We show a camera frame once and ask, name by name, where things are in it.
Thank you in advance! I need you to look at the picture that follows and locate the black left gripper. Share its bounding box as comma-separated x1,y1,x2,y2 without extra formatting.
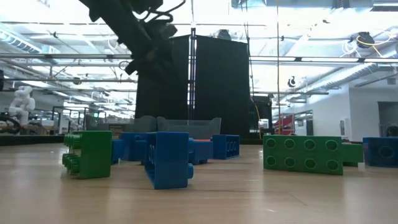
88,0,178,81

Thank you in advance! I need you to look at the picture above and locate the thin vertical metal pole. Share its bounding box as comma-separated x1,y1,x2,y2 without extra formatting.
275,0,280,135

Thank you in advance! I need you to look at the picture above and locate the green 2x4 toy brick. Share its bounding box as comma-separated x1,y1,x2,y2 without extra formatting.
262,134,344,175
62,130,113,180

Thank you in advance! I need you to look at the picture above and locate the green 2x2 toy brick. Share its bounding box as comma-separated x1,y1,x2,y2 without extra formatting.
341,142,364,167

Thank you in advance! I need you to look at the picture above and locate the red rack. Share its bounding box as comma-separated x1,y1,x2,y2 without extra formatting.
273,114,295,135

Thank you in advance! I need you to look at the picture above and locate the blue 2x4 toy brick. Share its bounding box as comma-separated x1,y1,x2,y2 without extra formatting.
144,131,195,190
119,132,147,162
211,134,241,161

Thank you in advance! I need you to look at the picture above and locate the blue 2x2 toy brick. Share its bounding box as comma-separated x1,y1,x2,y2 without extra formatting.
362,137,398,169
111,139,125,165
188,139,214,166

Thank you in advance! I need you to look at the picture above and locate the grey translucent plastic bin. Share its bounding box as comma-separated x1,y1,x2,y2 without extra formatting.
124,115,158,134
156,116,222,140

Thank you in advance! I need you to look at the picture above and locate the white robot figure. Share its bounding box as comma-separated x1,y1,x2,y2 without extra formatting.
8,86,36,125

